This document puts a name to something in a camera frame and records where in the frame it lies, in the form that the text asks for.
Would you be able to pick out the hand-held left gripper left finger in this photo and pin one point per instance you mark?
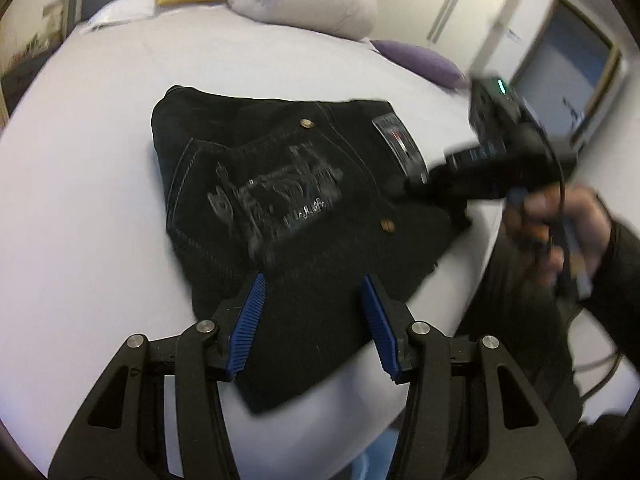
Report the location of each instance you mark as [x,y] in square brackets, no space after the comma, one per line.
[247,331]

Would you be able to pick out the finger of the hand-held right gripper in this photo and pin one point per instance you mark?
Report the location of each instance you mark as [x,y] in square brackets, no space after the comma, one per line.
[425,186]

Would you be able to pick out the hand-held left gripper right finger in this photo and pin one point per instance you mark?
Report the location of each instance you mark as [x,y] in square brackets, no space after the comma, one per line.
[382,331]

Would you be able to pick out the black pants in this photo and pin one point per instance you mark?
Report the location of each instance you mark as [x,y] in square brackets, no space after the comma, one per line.
[310,270]

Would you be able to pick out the person's right forearm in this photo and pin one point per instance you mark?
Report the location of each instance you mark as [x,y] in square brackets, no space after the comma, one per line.
[626,270]

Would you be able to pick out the person's right hand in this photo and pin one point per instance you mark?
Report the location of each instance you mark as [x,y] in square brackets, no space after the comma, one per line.
[585,220]

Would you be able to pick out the purple pillow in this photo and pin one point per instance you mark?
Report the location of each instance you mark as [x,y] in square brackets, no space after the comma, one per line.
[425,62]

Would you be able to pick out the bed with white sheet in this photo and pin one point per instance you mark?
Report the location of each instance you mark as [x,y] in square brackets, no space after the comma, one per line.
[100,210]

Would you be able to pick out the white rolled duvet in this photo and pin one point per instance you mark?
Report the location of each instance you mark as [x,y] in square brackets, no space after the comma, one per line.
[310,0]

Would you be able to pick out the white pillow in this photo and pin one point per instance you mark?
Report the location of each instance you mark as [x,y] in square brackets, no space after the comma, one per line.
[125,10]

